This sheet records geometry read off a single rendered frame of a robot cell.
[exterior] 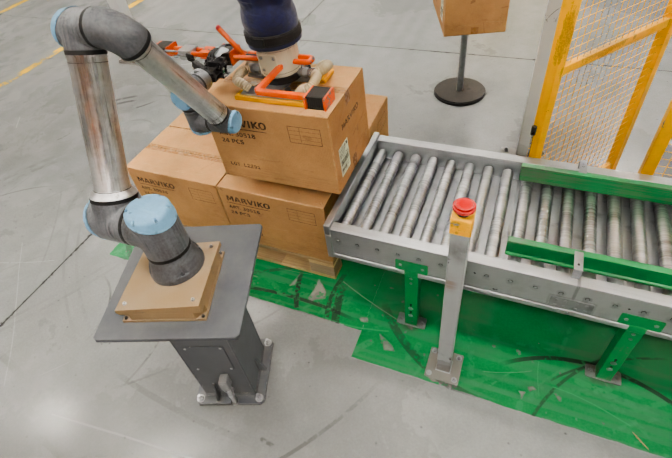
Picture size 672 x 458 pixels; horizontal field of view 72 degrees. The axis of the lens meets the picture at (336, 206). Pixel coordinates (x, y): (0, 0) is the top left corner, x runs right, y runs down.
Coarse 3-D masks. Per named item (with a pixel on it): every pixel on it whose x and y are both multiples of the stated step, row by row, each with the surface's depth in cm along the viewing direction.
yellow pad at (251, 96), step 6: (240, 90) 197; (252, 90) 195; (282, 90) 191; (288, 90) 186; (294, 90) 190; (240, 96) 194; (246, 96) 193; (252, 96) 192; (258, 96) 191; (264, 96) 190; (264, 102) 190; (270, 102) 189; (276, 102) 188; (282, 102) 186; (288, 102) 185; (294, 102) 184; (300, 102) 184
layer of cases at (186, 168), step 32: (384, 96) 278; (384, 128) 286; (160, 160) 255; (192, 160) 252; (160, 192) 259; (192, 192) 247; (224, 192) 236; (256, 192) 228; (288, 192) 225; (320, 192) 223; (192, 224) 270; (224, 224) 257; (288, 224) 234; (320, 224) 224; (320, 256) 243
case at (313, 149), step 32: (224, 96) 199; (352, 96) 197; (256, 128) 195; (288, 128) 188; (320, 128) 181; (352, 128) 203; (224, 160) 218; (256, 160) 210; (288, 160) 201; (320, 160) 194; (352, 160) 211
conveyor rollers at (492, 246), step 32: (416, 160) 232; (448, 160) 230; (384, 192) 219; (416, 192) 216; (480, 192) 211; (544, 192) 207; (384, 224) 203; (448, 224) 200; (480, 224) 200; (544, 224) 194; (608, 224) 192; (640, 224) 188; (512, 256) 184; (640, 256) 178; (640, 288) 168
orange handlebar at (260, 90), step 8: (176, 48) 210; (200, 48) 205; (208, 48) 202; (200, 56) 202; (240, 56) 194; (248, 56) 192; (256, 56) 191; (304, 56) 186; (312, 56) 184; (280, 64) 183; (304, 64) 184; (272, 72) 179; (264, 80) 175; (256, 88) 172; (264, 88) 174; (272, 96) 169; (280, 96) 168; (288, 96) 166; (296, 96) 165
